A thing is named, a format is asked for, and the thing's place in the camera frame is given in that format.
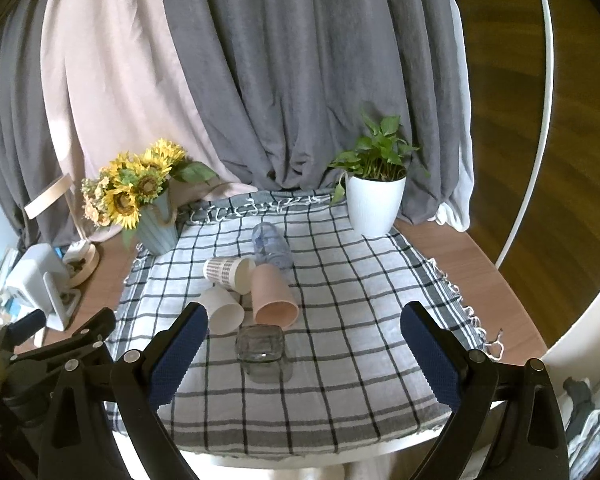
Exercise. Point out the stack of papers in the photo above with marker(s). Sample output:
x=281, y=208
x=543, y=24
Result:
x=5, y=270

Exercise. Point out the sunflower bouquet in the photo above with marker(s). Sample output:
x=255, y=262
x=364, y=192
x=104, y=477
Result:
x=130, y=185

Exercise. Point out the patterned paper cup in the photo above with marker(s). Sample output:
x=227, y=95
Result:
x=225, y=272

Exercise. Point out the clear blue glass tumbler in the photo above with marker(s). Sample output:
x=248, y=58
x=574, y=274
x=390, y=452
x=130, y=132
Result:
x=270, y=245

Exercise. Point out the clear glass cup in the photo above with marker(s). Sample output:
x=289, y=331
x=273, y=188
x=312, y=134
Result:
x=261, y=347

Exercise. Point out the white hoop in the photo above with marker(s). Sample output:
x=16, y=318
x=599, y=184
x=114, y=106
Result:
x=515, y=220

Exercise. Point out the wooden desk lamp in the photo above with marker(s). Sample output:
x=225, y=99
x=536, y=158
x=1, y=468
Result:
x=82, y=260

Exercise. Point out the grey cloth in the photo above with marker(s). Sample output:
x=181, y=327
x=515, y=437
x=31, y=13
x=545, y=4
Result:
x=587, y=420

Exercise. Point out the pink cup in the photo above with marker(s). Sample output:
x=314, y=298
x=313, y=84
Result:
x=272, y=295

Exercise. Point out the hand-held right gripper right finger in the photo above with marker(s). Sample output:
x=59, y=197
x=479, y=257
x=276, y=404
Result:
x=430, y=355

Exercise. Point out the beige curtain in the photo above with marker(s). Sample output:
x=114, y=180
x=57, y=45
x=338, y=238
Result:
x=120, y=85

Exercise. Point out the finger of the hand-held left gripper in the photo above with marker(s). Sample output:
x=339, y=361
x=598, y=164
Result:
x=92, y=330
x=26, y=324

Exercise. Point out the green leafy plant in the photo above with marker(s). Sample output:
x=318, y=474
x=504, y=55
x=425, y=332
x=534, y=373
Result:
x=380, y=152

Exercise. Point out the white plant pot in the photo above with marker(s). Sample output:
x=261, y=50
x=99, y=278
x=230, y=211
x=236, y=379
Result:
x=375, y=205

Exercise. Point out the white device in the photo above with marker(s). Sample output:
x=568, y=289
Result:
x=37, y=272

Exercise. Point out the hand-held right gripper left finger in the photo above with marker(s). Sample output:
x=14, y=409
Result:
x=180, y=355

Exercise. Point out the white cup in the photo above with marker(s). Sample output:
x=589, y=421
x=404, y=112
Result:
x=222, y=310

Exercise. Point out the grey curtain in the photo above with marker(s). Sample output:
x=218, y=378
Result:
x=15, y=135
x=305, y=70

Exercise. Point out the checked cloth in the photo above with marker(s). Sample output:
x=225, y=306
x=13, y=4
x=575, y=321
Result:
x=340, y=340

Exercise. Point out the ribbed blue-green vase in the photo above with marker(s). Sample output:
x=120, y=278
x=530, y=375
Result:
x=157, y=230

